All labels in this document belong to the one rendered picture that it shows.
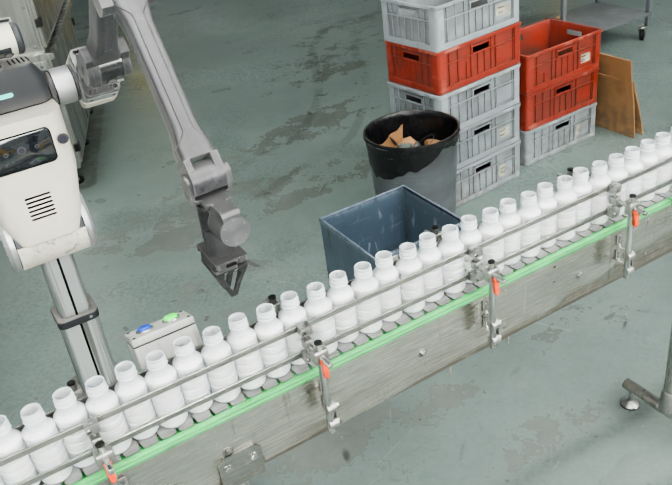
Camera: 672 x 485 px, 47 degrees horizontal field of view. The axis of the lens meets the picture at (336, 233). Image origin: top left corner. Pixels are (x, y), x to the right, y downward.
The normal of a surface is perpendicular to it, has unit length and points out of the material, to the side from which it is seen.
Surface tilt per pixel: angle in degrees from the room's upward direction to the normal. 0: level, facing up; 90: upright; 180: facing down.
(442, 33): 90
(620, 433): 0
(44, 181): 90
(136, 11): 57
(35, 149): 90
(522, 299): 90
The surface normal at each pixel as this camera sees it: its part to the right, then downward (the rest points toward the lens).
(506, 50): 0.61, 0.33
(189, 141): 0.36, -0.14
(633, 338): -0.11, -0.86
